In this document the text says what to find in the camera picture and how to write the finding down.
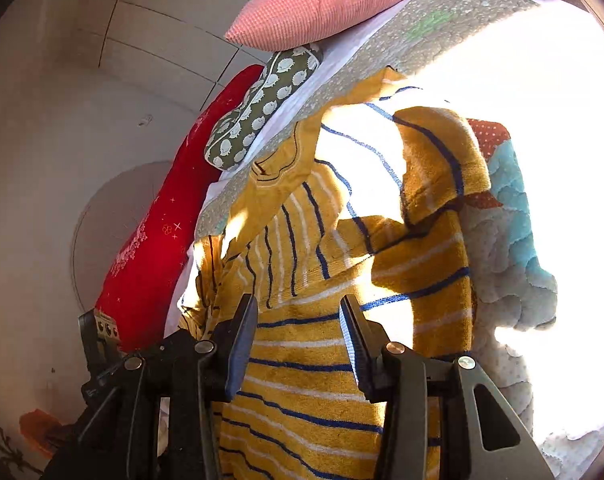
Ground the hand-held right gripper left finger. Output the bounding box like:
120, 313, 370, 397
42, 294, 259, 480

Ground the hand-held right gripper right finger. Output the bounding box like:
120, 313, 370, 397
339, 294, 555, 480

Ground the yellow striped sweater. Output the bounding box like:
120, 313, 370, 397
177, 67, 493, 480

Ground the red star-print pillow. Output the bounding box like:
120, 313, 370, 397
94, 64, 265, 353

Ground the patchwork heart-print quilt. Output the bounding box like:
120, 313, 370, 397
194, 0, 604, 480

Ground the green sheep-print pillow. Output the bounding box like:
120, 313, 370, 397
204, 44, 325, 171

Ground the white glossy wardrobe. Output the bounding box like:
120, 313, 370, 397
56, 0, 267, 111

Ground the pink ribbed pillow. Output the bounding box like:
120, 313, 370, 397
224, 0, 437, 53

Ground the orange wall decal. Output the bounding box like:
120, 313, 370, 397
19, 408, 65, 458

